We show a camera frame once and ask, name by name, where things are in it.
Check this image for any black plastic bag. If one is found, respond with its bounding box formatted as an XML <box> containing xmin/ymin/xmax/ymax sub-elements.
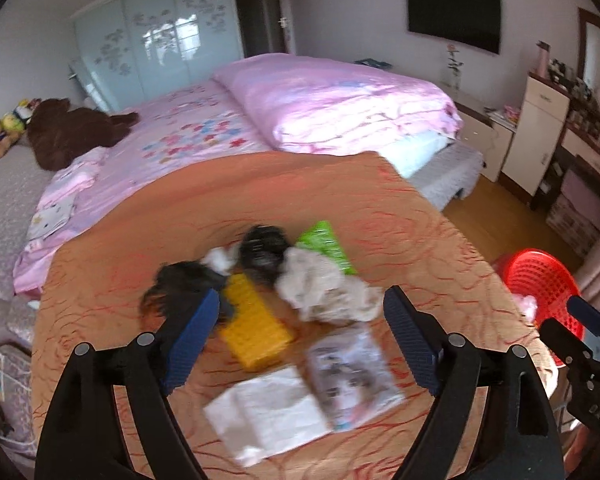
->
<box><xmin>238</xmin><ymin>224</ymin><xmax>290</xmax><ymax>288</ymax></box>

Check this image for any pink thermos bottle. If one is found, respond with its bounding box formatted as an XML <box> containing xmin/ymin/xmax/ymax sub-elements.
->
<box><xmin>535</xmin><ymin>41</ymin><xmax>550</xmax><ymax>79</ymax></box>

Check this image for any printed plastic wrapper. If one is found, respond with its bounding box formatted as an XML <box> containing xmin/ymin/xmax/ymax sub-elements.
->
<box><xmin>306</xmin><ymin>323</ymin><xmax>405</xmax><ymax>432</ymax></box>

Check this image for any pink folded duvet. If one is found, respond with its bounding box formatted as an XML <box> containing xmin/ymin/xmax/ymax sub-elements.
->
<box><xmin>212</xmin><ymin>53</ymin><xmax>463</xmax><ymax>178</ymax></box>

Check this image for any orange rose pattern blanket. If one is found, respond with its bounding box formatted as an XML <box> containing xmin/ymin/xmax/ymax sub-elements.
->
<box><xmin>29</xmin><ymin>149</ymin><xmax>562</xmax><ymax>480</ymax></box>

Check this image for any pink floral bed sheet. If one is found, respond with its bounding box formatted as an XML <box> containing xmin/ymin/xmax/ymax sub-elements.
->
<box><xmin>14</xmin><ymin>80</ymin><xmax>271</xmax><ymax>295</ymax></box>

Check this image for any white low tv cabinet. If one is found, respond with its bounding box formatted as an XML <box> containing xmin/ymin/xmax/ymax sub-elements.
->
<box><xmin>437</xmin><ymin>82</ymin><xmax>516</xmax><ymax>182</ymax></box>

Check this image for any glass sliding door wardrobe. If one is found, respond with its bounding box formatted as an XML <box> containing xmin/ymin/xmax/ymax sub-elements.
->
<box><xmin>69</xmin><ymin>0</ymin><xmax>244</xmax><ymax>112</ymax></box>

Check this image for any yellow green plush toy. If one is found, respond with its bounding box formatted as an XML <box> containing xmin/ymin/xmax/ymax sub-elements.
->
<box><xmin>0</xmin><ymin>99</ymin><xmax>42</xmax><ymax>159</ymax></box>

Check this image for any white tall cabinet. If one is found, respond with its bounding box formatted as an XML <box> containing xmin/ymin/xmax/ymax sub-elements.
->
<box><xmin>498</xmin><ymin>73</ymin><xmax>570</xmax><ymax>204</ymax></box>

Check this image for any white paper bag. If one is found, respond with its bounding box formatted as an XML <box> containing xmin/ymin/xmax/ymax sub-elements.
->
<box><xmin>204</xmin><ymin>365</ymin><xmax>332</xmax><ymax>467</ymax></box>

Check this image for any green pea snack packet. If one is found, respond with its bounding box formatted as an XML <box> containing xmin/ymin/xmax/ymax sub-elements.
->
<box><xmin>296</xmin><ymin>220</ymin><xmax>356</xmax><ymax>275</ymax></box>

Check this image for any red plastic mesh basket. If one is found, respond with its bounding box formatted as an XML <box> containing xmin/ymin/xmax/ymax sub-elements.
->
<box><xmin>493</xmin><ymin>248</ymin><xmax>584</xmax><ymax>339</ymax></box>

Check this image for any beige cloth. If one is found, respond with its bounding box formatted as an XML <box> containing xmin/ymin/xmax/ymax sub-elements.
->
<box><xmin>275</xmin><ymin>247</ymin><xmax>384</xmax><ymax>326</ymax></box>

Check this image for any white tissue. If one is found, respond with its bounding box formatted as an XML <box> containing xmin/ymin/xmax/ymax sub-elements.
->
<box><xmin>200</xmin><ymin>243</ymin><xmax>239</xmax><ymax>276</ymax></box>

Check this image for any brown plush teddy bear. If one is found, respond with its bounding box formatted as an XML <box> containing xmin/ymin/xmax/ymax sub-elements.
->
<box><xmin>27</xmin><ymin>99</ymin><xmax>140</xmax><ymax>171</ymax></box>

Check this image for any black wall television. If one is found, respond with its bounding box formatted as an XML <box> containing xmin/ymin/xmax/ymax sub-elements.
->
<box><xmin>406</xmin><ymin>0</ymin><xmax>502</xmax><ymax>54</ymax></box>

